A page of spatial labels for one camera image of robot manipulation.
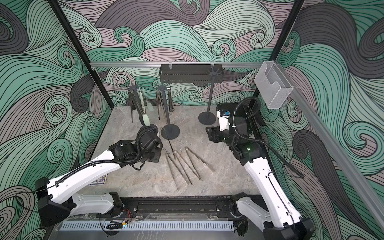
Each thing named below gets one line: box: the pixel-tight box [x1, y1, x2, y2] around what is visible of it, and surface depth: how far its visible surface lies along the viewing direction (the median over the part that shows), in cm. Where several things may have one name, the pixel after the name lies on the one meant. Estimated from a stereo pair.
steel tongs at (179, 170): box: [165, 150, 193, 190], surface depth 87 cm
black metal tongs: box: [128, 87, 146, 126], surface depth 79 cm
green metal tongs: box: [138, 88, 151, 127], surface depth 83 cm
